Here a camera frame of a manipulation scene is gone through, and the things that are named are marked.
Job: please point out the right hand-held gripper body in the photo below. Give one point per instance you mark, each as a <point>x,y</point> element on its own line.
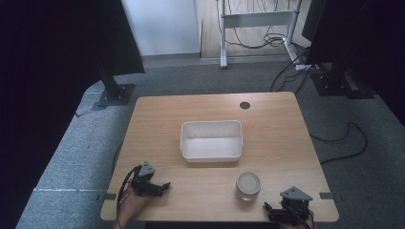
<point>294,202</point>

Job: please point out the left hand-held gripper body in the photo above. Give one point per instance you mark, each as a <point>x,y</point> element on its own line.
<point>143,181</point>

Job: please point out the person's right hand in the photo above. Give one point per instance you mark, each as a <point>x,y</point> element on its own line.
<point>311,221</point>

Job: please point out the glass jar with white lid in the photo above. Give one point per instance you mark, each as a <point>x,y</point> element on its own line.
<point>248,185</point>

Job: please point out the grey tape marker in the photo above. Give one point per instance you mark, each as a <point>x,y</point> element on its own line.
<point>108,196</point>
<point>329,196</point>

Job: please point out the white plastic bin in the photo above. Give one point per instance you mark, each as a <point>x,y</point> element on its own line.
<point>211,143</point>

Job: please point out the black metal stand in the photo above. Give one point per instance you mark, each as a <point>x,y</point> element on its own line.
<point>113,90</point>
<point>334,82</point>

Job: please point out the black table grommet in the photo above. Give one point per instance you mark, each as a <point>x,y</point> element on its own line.
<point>245,105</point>

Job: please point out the white power strip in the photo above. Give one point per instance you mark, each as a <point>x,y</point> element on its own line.
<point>304,67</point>

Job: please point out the black curtain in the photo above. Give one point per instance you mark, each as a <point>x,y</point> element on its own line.
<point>47,63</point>
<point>366,38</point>

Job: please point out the white desk frame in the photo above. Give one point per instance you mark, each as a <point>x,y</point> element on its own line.
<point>258,19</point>

